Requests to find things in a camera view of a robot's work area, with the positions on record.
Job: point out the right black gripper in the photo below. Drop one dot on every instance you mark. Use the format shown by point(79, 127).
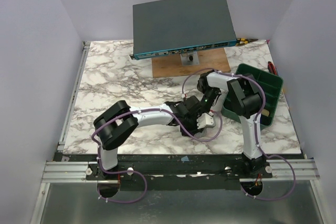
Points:
point(210, 93)

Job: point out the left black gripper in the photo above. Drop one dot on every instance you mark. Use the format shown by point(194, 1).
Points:
point(192, 131)

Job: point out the grey striped underwear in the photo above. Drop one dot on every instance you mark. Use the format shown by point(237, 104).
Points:
point(201, 133)

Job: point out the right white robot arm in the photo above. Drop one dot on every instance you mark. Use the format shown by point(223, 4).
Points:
point(247, 101)

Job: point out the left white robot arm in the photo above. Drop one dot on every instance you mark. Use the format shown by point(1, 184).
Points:
point(117, 123)

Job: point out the blue tape piece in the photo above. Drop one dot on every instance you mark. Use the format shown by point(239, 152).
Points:
point(185, 159)

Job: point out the brown plywood board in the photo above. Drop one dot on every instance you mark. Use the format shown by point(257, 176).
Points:
point(171, 65)

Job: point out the cream rolled cloth in tray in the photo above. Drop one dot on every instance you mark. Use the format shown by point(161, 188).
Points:
point(265, 112)

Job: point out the green divided plastic tray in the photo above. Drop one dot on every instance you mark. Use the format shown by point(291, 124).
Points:
point(271, 85)

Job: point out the red black utility knife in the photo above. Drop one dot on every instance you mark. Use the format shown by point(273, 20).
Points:
point(272, 69)

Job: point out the grey metal stand bracket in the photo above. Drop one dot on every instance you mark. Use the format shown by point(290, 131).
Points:
point(190, 59)

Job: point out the grey network switch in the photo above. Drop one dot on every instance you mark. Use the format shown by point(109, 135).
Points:
point(174, 27)

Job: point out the black metal base rail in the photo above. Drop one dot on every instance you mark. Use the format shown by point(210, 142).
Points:
point(168, 172)

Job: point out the aluminium frame rail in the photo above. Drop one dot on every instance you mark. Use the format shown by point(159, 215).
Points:
point(44, 186)

